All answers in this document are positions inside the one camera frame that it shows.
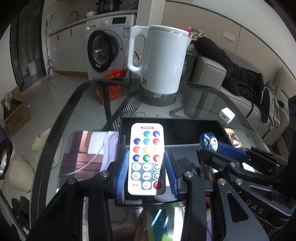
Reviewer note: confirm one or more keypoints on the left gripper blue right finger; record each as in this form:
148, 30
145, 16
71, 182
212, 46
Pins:
171, 170

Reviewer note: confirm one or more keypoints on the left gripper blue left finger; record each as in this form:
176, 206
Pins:
123, 162

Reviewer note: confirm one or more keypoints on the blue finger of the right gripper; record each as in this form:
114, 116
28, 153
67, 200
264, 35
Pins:
232, 153

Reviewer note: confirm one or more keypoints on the white colourful button remote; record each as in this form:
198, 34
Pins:
146, 167

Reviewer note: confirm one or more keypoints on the red handled screwdriver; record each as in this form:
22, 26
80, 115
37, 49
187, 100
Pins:
206, 172

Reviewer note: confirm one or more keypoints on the blue eye drop bottle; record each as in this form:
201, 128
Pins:
208, 141

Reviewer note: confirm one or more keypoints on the green plastic blister pack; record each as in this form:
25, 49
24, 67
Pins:
165, 223

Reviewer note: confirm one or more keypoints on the black open storage box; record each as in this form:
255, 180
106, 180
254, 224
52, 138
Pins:
181, 138

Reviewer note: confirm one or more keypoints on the white power adapter cube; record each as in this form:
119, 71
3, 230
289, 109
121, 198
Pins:
227, 115

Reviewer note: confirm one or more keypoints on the black puffer jacket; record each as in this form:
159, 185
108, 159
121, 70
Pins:
238, 80

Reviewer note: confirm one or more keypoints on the red gift box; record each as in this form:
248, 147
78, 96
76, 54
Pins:
115, 91

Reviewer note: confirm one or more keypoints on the beige slipper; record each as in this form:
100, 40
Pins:
40, 140

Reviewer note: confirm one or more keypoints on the grey sofa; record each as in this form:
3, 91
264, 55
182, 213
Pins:
210, 73

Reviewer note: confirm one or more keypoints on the white electric kettle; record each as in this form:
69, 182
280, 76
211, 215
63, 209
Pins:
162, 59

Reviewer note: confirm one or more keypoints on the cardboard box on floor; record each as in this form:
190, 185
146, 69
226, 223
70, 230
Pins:
16, 112

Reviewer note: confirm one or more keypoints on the floor mop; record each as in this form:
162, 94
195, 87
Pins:
51, 72

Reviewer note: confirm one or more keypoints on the white front load washing machine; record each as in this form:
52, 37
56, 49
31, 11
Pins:
107, 42

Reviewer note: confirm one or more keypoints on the white waste bin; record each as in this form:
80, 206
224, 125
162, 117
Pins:
32, 68

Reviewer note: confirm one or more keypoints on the white bowl on counter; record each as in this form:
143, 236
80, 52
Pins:
90, 13

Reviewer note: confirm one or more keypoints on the black rice cooker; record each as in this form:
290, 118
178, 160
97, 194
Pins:
107, 6

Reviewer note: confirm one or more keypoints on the white wall socket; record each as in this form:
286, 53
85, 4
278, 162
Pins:
228, 36

